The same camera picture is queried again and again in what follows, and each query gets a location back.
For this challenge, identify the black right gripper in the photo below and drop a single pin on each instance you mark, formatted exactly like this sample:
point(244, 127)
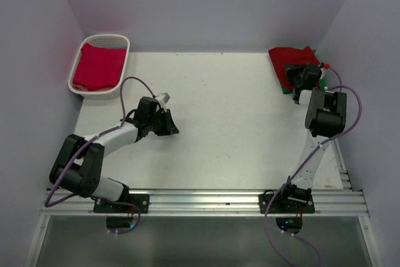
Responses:
point(295, 73)

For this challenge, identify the aluminium mounting rail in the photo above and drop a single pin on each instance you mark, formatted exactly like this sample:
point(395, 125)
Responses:
point(247, 203)

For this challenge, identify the folded pink t shirt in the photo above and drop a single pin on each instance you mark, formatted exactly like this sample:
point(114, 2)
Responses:
point(99, 68)

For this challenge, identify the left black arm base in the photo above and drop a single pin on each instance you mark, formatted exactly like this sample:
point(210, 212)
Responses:
point(132, 203)

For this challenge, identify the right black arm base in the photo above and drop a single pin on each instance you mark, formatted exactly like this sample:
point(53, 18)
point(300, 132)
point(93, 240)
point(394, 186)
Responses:
point(292, 201)

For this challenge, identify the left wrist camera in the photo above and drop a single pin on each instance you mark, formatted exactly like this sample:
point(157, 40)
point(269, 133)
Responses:
point(163, 98)

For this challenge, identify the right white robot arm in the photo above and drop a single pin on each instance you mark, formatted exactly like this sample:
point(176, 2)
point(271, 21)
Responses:
point(325, 119)

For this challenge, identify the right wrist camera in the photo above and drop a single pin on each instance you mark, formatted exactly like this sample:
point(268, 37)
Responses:
point(323, 70)

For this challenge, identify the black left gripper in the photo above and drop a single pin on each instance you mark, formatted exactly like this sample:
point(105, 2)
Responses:
point(165, 122)

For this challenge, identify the white perforated plastic basket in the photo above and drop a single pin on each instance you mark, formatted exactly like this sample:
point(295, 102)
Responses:
point(112, 41)

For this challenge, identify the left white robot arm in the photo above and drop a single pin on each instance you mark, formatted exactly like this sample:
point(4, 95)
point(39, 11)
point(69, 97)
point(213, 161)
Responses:
point(78, 166)

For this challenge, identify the folded green t shirt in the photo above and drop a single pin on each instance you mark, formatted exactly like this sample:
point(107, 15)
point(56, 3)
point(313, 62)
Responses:
point(287, 90)

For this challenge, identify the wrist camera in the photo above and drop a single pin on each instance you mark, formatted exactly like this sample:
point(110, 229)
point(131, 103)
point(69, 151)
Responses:
point(323, 70)
point(163, 98)

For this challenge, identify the dark red t shirt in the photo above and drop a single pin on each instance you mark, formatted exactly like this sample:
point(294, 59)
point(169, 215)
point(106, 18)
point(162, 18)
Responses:
point(290, 60)

